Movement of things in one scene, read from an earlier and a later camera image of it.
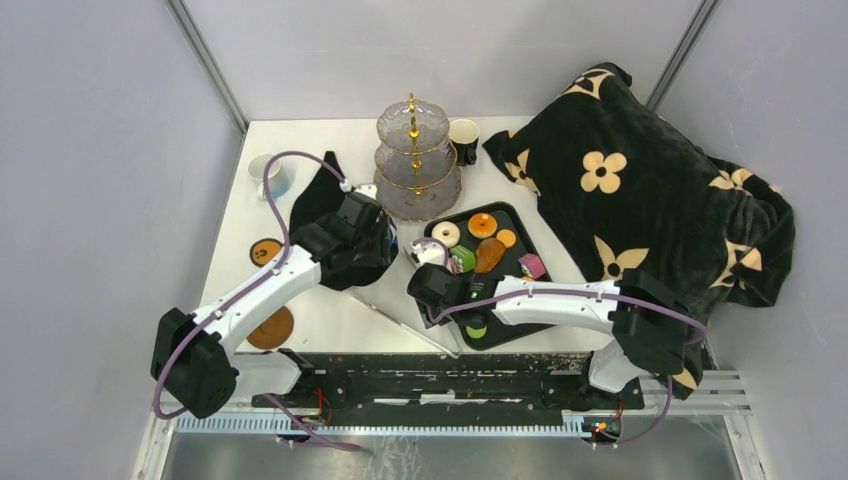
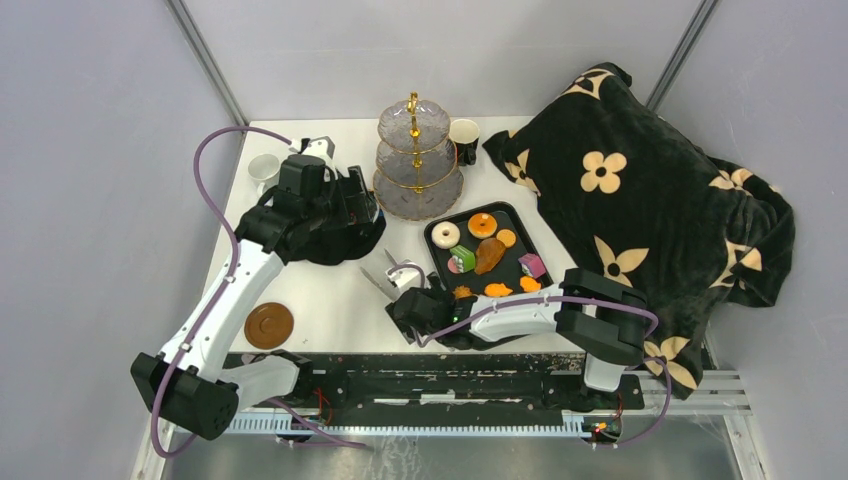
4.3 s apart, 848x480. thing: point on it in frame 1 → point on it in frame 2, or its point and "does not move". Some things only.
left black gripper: [379, 228] → [352, 209]
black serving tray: [489, 238] does not move
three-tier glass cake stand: [417, 177] does not move
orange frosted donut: [482, 225] does not move
